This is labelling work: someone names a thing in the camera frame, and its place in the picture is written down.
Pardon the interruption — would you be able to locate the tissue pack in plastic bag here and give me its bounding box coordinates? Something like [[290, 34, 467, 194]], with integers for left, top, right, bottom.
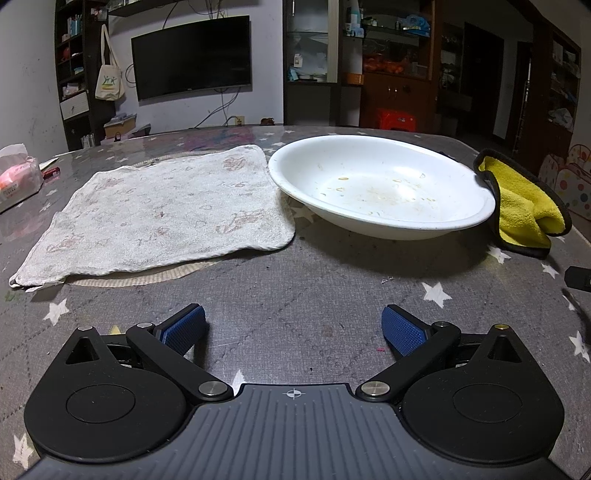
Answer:
[[0, 143, 44, 214]]

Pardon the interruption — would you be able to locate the dark television stand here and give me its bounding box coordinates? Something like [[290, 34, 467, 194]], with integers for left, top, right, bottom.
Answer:
[[99, 124, 287, 146]]

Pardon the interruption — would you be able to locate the cardboard box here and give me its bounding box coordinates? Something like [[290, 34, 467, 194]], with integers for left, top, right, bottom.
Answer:
[[104, 114, 138, 138]]

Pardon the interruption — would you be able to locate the red plastic stool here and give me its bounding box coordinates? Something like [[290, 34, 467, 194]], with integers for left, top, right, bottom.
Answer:
[[376, 108, 419, 132]]

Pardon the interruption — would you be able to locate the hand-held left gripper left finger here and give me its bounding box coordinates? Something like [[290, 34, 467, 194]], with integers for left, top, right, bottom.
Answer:
[[65, 303, 235, 403]]

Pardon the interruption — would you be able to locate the white patterned towel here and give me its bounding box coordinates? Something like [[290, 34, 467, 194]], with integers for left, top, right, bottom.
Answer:
[[9, 144, 296, 291]]

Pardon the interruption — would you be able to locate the black flat television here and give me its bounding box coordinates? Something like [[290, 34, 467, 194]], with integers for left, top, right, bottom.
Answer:
[[131, 15, 253, 101]]

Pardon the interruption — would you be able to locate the glass display cabinet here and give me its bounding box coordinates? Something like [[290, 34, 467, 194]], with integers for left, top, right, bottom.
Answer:
[[283, 0, 340, 126]]

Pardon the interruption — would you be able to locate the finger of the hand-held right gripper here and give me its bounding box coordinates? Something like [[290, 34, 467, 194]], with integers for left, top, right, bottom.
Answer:
[[564, 266, 591, 292]]

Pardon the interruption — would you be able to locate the dark open shelf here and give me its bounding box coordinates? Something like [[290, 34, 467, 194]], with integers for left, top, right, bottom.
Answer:
[[531, 18, 583, 176]]

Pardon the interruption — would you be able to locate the brown wooden cabinet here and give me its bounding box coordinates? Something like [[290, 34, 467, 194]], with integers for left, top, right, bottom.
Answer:
[[337, 0, 437, 134]]

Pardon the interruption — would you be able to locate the beige round mat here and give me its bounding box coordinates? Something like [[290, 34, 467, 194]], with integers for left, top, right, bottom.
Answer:
[[62, 256, 243, 289]]

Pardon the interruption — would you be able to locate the white bowl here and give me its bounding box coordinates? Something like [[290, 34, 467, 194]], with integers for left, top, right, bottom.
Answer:
[[268, 135, 497, 241]]

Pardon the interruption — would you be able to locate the white polka dot storage box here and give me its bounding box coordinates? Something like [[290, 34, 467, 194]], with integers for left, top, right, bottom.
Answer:
[[538, 144, 591, 217]]

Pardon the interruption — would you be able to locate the blue plastic bag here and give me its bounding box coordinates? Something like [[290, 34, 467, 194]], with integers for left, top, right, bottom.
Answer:
[[399, 15, 431, 38]]

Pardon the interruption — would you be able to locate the dark bookshelf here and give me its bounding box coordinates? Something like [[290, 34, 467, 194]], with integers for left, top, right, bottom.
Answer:
[[54, 0, 116, 151]]

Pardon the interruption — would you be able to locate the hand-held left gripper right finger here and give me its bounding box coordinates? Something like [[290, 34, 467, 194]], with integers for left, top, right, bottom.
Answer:
[[355, 304, 537, 402]]

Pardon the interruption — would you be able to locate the cream tote bag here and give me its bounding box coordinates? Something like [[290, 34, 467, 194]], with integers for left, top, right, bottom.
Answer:
[[95, 24, 126, 101]]

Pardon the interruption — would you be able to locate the pile of oranges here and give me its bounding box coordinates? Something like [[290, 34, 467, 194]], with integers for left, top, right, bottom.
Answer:
[[362, 58, 404, 75]]

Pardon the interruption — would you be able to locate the yellow grey microfiber cloth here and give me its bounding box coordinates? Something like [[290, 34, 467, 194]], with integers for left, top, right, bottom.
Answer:
[[473, 148, 573, 259]]

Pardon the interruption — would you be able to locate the white power cable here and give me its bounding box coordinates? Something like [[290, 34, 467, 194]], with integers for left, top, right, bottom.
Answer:
[[189, 88, 241, 127]]

